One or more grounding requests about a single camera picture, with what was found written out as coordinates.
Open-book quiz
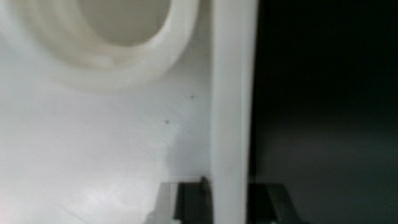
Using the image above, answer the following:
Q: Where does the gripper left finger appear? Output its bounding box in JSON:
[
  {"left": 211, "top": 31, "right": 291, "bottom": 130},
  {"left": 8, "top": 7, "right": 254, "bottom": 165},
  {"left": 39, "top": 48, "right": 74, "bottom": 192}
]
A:
[{"left": 154, "top": 177, "right": 213, "bottom": 224}]

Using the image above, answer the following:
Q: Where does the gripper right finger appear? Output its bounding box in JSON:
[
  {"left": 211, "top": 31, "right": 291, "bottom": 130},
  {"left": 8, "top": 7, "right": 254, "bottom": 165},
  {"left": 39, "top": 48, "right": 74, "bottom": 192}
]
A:
[{"left": 247, "top": 183, "right": 309, "bottom": 224}]

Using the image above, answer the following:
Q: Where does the white square table top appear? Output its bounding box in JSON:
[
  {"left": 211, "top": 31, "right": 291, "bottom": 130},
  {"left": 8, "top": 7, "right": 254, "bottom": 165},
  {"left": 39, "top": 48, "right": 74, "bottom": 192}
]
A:
[{"left": 0, "top": 0, "right": 259, "bottom": 224}]

